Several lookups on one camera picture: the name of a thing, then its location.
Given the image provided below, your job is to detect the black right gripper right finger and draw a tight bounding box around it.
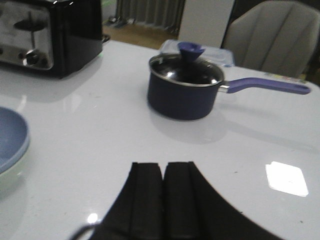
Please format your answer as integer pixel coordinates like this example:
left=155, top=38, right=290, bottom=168
left=164, top=162, right=278, bottom=240

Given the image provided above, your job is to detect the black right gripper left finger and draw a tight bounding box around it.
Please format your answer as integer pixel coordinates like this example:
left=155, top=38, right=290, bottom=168
left=90, top=162, right=163, bottom=240

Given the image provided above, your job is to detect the green plastic bowl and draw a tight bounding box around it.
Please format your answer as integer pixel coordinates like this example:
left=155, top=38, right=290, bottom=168
left=0, top=149, right=32, bottom=201

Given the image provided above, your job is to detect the blue plastic bowl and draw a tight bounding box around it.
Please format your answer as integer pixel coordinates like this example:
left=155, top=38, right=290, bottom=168
left=0, top=106, right=30, bottom=174

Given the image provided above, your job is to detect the dark blue saucepan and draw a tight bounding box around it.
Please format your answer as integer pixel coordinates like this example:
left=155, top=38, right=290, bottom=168
left=147, top=65, right=311, bottom=121

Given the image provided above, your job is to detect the glass pot lid blue knob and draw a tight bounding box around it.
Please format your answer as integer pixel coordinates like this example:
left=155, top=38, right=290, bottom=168
left=148, top=42, right=225, bottom=87

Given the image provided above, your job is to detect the clear plastic food container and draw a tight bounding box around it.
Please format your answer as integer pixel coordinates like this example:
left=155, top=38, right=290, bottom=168
left=159, top=39, right=235, bottom=67

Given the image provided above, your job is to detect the grey upholstered chair right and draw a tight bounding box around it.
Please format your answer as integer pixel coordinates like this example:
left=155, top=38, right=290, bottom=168
left=222, top=0, right=320, bottom=78

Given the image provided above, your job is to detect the black chrome four-slot toaster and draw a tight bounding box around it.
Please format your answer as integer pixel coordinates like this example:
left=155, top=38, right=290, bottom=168
left=0, top=0, right=103, bottom=77

